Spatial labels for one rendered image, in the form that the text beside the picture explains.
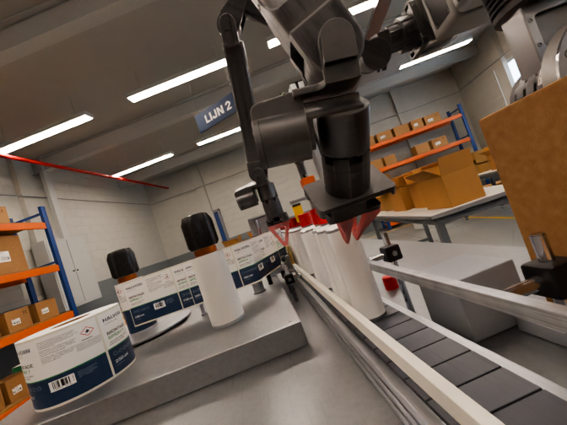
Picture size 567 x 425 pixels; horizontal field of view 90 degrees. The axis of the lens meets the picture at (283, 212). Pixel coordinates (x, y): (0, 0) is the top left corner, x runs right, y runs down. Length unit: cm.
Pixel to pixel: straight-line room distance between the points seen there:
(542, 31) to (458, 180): 178
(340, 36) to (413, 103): 925
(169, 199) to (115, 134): 382
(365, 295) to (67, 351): 61
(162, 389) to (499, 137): 68
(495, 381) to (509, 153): 25
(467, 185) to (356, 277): 203
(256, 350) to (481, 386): 40
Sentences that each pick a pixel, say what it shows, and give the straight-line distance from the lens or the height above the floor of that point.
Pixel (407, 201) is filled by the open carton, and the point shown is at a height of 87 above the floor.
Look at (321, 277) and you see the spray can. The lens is 74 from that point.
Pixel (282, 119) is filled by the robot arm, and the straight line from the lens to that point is 31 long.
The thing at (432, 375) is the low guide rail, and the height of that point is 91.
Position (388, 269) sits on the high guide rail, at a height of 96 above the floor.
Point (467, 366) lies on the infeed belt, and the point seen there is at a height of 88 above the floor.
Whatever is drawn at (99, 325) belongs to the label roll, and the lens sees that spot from 79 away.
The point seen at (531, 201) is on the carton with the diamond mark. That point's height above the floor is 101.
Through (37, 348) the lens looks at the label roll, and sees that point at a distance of 80.
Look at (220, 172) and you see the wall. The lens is 892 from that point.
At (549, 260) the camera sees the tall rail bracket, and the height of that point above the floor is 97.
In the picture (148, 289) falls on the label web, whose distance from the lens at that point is 105.
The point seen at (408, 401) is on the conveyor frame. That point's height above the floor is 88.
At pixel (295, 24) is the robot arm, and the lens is 33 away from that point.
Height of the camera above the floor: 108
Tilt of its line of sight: 2 degrees up
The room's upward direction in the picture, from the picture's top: 19 degrees counter-clockwise
